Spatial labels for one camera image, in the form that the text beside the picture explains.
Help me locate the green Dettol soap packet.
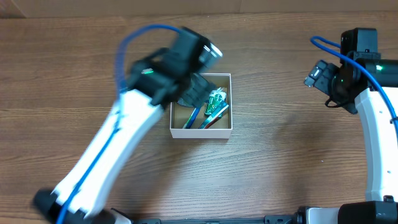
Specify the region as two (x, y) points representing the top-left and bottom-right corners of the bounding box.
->
(204, 87), (227, 116)

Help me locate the white toothpaste tube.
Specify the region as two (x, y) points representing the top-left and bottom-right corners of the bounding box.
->
(199, 101), (229, 129)

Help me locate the green white toothbrush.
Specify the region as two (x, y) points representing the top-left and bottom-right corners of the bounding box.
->
(182, 120), (190, 129)

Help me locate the blue toothbrush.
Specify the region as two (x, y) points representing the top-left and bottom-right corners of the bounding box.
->
(186, 108), (200, 129)

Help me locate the purple soap pump bottle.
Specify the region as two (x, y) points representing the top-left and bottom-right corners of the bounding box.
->
(177, 98), (193, 108)

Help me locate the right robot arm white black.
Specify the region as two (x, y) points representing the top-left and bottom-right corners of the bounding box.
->
(291, 28), (397, 223)

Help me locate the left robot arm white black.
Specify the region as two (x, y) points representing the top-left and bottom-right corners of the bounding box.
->
(33, 24), (223, 223)

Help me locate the white cardboard box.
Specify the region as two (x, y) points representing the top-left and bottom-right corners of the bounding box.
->
(169, 73), (233, 139)

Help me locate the right blue cable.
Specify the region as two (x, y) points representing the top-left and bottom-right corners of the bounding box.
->
(310, 35), (398, 131)

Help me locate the blue cable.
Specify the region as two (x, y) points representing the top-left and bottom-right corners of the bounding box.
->
(55, 24), (183, 224)
(310, 35), (398, 131)

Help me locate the left blue cable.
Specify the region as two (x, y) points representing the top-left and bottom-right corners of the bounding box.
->
(55, 24), (183, 224)

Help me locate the black base frame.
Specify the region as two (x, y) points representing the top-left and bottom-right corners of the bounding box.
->
(111, 207), (307, 224)

